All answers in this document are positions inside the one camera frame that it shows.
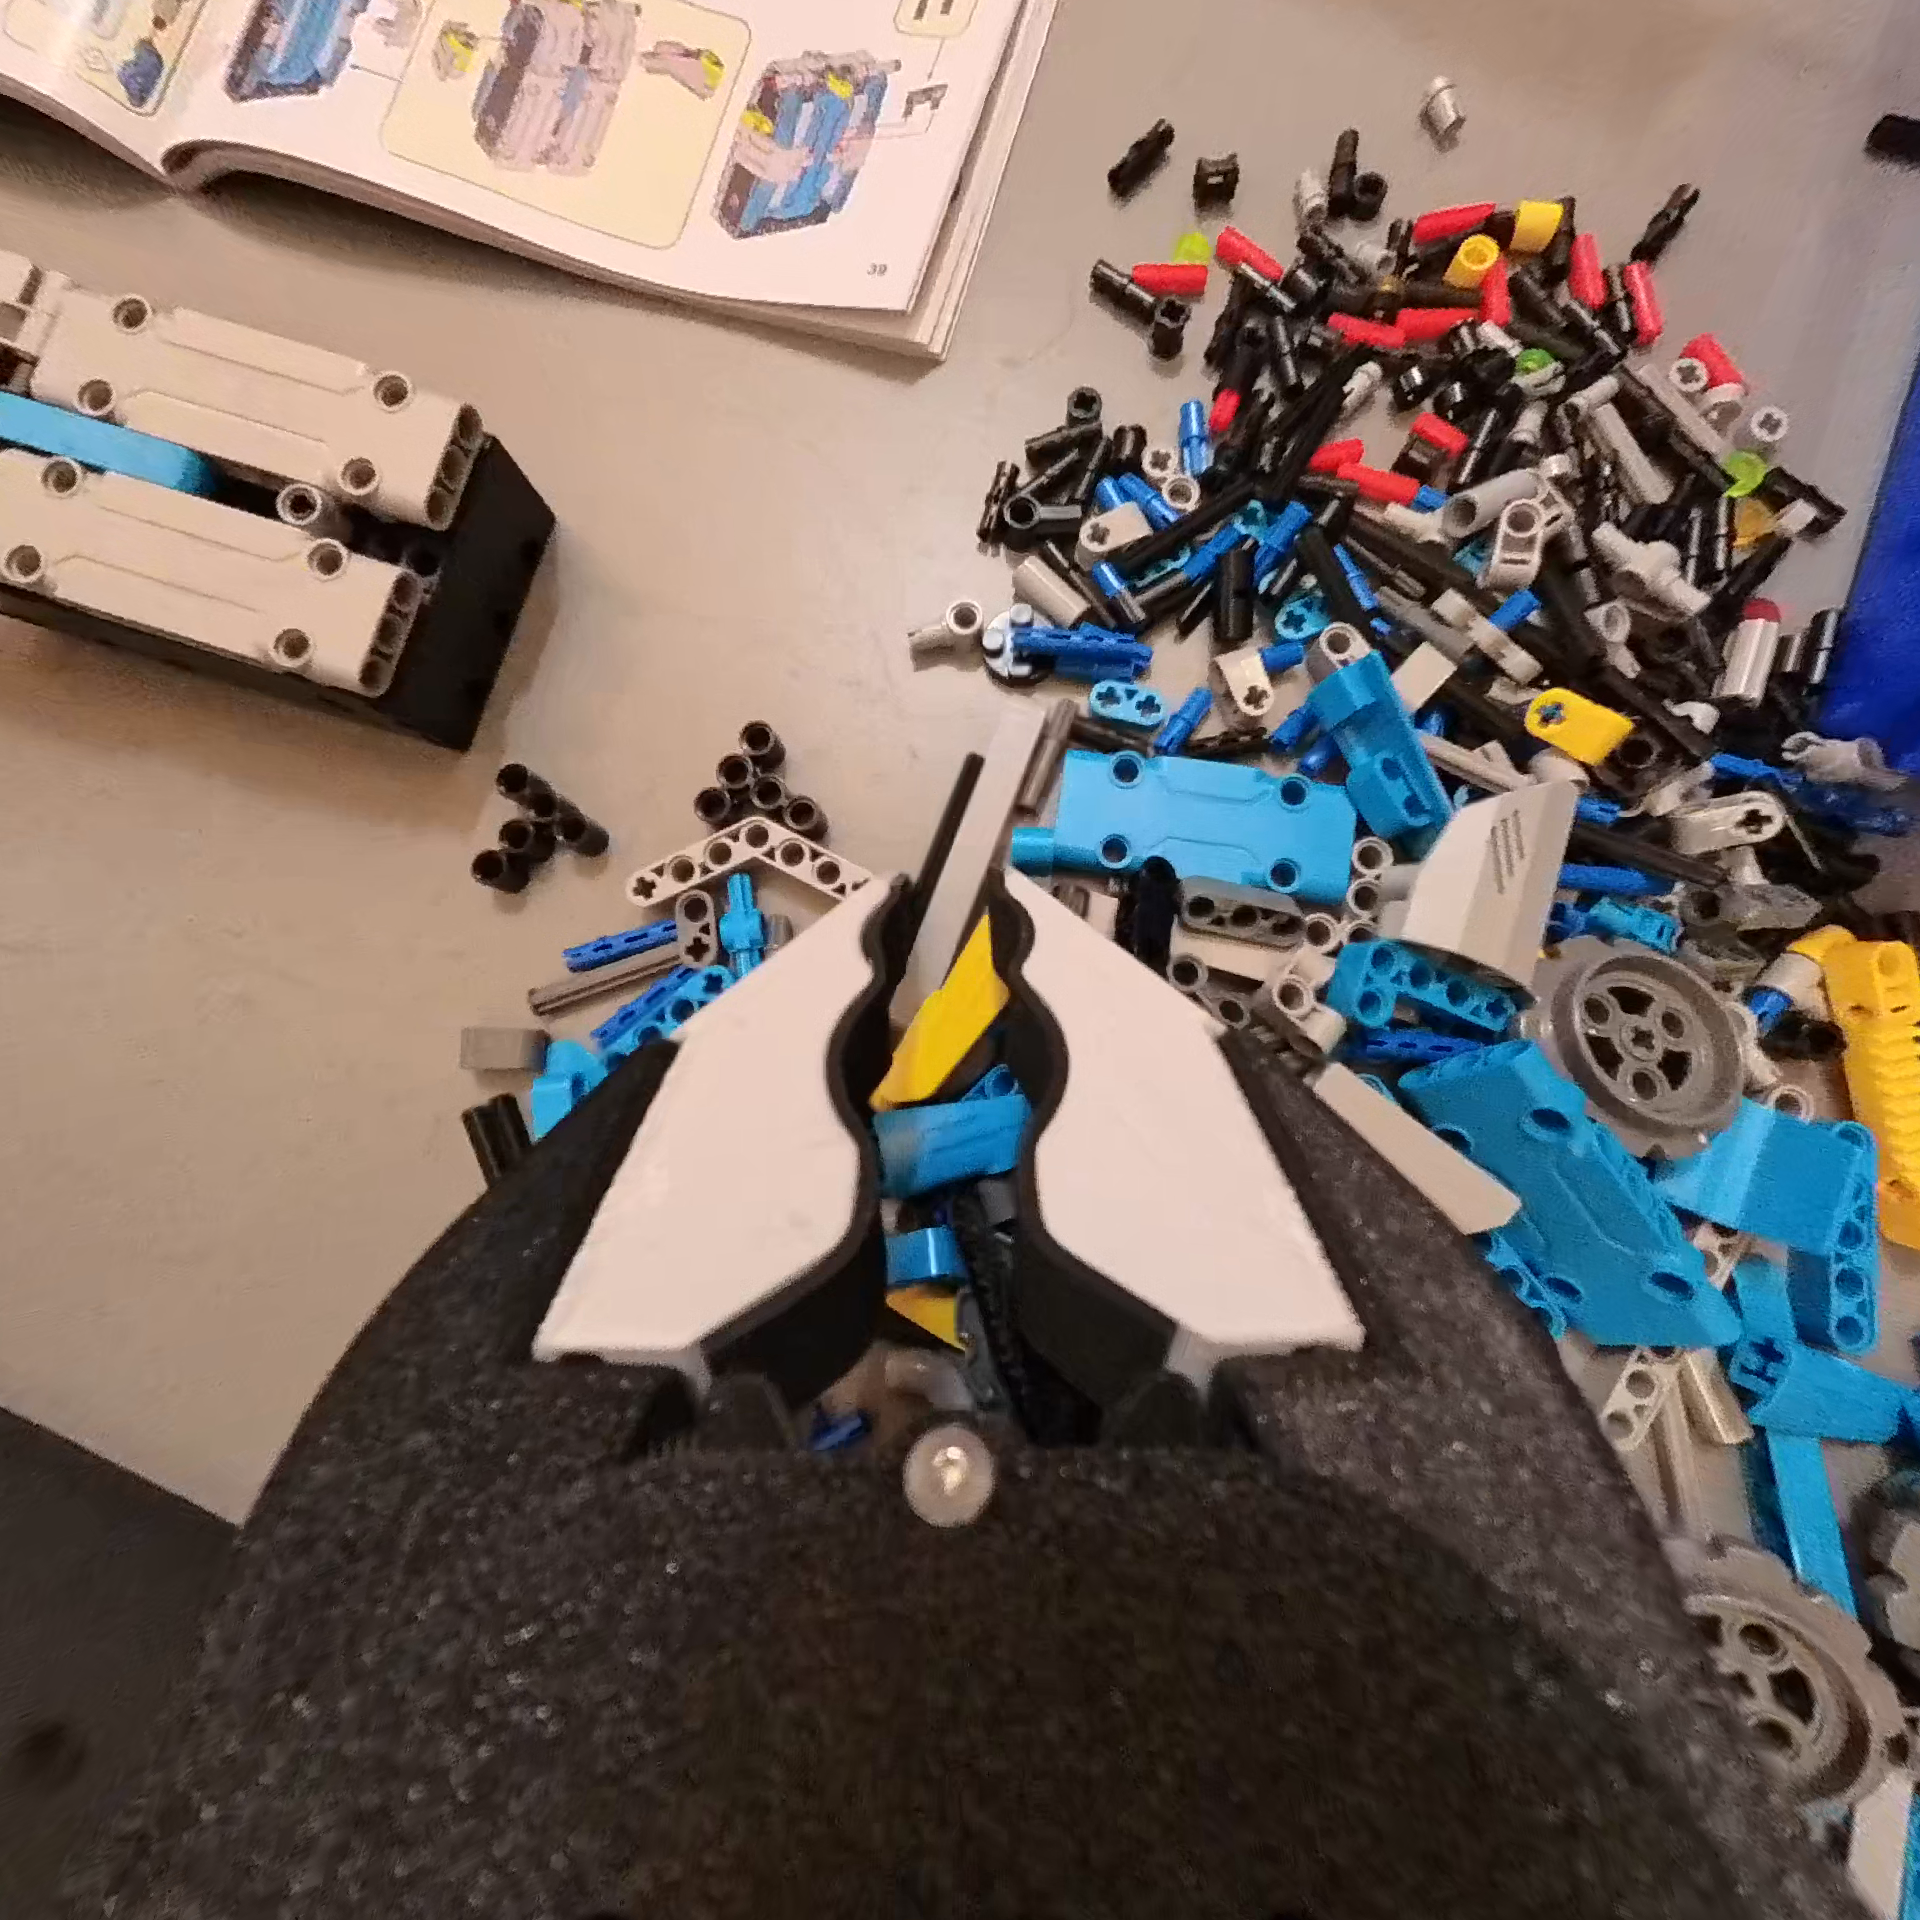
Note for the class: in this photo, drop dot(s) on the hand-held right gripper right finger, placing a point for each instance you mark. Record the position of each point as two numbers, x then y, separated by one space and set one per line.
1185 1185

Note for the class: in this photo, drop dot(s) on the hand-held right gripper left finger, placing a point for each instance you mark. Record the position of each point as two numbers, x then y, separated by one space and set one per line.
720 1185

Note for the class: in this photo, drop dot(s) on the grey toy panel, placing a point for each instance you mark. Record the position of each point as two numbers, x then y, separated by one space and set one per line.
974 797

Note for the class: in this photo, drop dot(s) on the pile of small toy pieces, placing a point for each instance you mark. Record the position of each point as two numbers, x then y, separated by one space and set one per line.
1500 751

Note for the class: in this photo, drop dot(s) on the grey black toy brick assembly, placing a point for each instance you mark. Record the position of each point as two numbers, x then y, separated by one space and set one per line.
225 524

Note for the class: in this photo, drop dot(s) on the instruction booklet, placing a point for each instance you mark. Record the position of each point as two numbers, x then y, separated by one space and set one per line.
523 119

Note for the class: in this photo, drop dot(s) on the grey angled toy beam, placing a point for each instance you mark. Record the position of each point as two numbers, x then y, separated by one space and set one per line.
750 862

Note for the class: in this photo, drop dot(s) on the black toy connector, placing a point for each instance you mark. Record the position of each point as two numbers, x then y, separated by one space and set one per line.
534 832

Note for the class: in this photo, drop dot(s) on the black angled toy beam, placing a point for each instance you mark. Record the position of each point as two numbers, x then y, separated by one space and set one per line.
764 781

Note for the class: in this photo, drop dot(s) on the black dimpled pad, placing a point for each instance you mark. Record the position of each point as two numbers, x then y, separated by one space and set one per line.
89 1650

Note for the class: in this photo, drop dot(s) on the blue plastic bin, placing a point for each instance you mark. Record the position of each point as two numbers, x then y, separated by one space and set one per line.
1874 600

